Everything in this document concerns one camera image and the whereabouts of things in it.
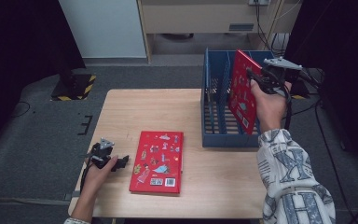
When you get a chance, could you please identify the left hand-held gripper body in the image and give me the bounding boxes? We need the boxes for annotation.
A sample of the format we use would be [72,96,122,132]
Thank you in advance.
[87,137,117,171]

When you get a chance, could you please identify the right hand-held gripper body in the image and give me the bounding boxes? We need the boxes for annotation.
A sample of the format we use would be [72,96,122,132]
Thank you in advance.
[259,56,304,96]

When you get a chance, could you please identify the red picture book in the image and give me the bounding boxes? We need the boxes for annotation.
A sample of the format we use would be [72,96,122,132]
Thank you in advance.
[129,130,185,196]
[227,49,264,136]

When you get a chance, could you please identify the dark blue picture book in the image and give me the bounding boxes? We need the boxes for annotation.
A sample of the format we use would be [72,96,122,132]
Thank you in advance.
[204,48,214,126]

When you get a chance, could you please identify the blue plastic file rack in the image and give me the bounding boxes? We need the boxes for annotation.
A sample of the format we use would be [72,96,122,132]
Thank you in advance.
[200,47,278,148]

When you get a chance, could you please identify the person's left hand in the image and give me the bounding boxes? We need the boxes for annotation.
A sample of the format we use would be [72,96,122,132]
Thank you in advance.
[79,155,119,201]

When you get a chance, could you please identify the person's right hand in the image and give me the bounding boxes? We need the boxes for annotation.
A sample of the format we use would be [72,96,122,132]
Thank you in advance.
[250,78,293,133]

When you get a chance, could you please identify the striped black stand base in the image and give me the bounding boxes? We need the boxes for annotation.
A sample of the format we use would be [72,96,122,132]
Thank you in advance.
[287,66,311,101]
[49,72,97,102]

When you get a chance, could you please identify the grey tape piece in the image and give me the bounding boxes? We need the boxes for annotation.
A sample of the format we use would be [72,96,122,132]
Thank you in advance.
[63,190,80,202]

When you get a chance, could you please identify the dark curtain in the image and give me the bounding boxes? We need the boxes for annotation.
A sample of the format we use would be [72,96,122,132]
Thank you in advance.
[0,0,87,157]
[281,0,358,175]

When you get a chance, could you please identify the beige cabinet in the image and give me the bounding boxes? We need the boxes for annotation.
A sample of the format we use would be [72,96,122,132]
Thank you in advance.
[136,0,302,64]

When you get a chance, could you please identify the white panel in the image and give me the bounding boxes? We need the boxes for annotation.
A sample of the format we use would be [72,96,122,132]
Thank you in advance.
[57,0,147,59]

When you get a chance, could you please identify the left hand-held gripper black cable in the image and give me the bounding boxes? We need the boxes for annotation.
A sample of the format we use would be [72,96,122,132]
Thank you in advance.
[79,155,95,192]

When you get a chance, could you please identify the hand-held gripper black cable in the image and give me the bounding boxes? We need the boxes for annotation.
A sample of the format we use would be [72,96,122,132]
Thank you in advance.
[79,155,95,192]
[280,85,294,131]

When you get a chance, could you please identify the right hand-held gripper black cable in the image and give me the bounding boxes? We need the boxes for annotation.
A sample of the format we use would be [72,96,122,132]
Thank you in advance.
[280,85,294,131]

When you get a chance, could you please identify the hanging black cables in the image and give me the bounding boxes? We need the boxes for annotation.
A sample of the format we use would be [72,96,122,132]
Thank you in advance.
[254,0,290,58]

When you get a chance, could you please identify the thin black floor cable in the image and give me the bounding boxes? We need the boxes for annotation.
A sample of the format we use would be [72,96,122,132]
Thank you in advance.
[7,101,32,120]

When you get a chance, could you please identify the long black floor cable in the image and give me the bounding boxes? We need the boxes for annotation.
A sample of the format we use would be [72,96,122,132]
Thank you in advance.
[279,99,358,224]

